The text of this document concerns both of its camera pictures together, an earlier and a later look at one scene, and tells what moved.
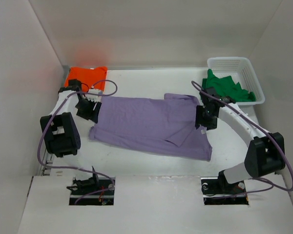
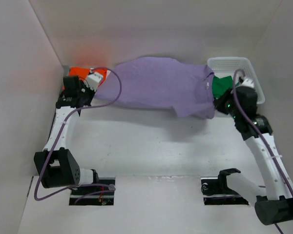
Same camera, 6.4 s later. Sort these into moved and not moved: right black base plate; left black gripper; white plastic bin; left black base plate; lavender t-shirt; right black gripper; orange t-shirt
Moved: lavender t-shirt; right black gripper; left black gripper
Not moved: orange t-shirt; right black base plate; left black base plate; white plastic bin
